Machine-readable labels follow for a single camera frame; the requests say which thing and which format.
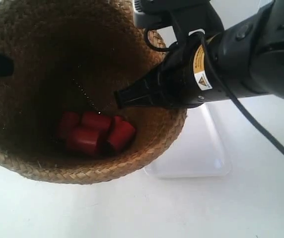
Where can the red cylinder lower left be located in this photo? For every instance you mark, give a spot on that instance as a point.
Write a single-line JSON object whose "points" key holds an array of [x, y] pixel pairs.
{"points": [[115, 121]]}

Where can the red cylinder upper left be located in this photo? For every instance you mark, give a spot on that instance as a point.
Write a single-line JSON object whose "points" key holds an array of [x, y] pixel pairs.
{"points": [[68, 121]]}

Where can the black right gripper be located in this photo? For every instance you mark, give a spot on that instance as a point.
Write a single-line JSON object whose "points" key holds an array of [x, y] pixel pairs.
{"points": [[184, 79]]}

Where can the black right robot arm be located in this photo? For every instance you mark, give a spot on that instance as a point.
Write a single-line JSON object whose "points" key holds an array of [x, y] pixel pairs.
{"points": [[207, 62]]}

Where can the brown woven wicker basket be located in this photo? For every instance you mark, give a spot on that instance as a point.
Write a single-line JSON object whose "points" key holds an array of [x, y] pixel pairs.
{"points": [[71, 55]]}

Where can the red cylinder middle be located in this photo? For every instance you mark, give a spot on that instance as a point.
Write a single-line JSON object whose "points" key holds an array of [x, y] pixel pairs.
{"points": [[84, 140]]}

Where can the red cylinder upper right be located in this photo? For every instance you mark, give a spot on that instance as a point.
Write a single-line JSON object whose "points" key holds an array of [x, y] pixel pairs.
{"points": [[96, 121]]}

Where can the red cylinder round end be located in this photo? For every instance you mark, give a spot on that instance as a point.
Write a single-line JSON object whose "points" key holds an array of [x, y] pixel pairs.
{"points": [[118, 139]]}

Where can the white rectangular plastic tray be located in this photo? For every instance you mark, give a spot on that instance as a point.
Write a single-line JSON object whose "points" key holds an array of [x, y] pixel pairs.
{"points": [[197, 152]]}

